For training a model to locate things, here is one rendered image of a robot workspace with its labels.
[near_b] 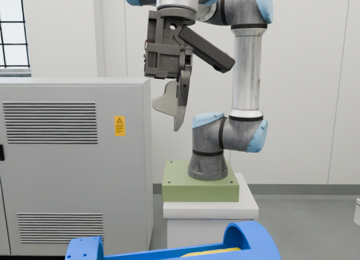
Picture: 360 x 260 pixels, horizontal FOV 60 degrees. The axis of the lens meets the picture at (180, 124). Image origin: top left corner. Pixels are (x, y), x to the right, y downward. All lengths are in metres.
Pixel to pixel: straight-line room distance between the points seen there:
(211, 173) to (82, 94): 1.37
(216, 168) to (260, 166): 2.64
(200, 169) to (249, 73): 0.37
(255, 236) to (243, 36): 0.59
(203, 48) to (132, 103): 1.65
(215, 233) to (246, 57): 0.60
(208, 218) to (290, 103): 2.68
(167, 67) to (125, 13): 2.94
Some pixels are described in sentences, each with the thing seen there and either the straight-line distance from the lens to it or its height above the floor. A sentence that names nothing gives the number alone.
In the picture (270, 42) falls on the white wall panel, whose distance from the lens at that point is 3.53.
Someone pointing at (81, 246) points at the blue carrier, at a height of 1.23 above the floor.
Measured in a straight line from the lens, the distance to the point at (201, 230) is 1.13.
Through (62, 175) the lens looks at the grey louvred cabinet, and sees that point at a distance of 2.47.
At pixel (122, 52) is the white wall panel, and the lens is 3.46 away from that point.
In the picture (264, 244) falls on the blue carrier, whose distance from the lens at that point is 0.79.
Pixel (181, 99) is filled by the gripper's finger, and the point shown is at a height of 1.57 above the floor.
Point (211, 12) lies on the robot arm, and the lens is 1.03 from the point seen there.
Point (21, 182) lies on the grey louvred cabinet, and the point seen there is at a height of 0.72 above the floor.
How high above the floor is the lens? 1.66
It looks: 13 degrees down
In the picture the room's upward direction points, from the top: straight up
